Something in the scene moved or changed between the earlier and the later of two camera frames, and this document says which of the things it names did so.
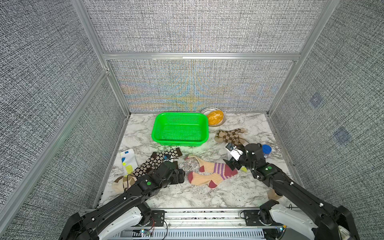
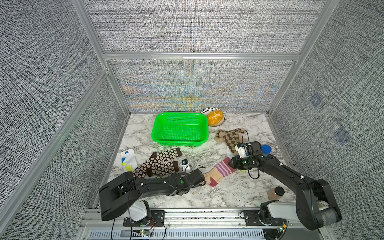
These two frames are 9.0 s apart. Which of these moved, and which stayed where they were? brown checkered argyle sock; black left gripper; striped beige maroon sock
Moved: black left gripper
Stayed: brown checkered argyle sock; striped beige maroon sock
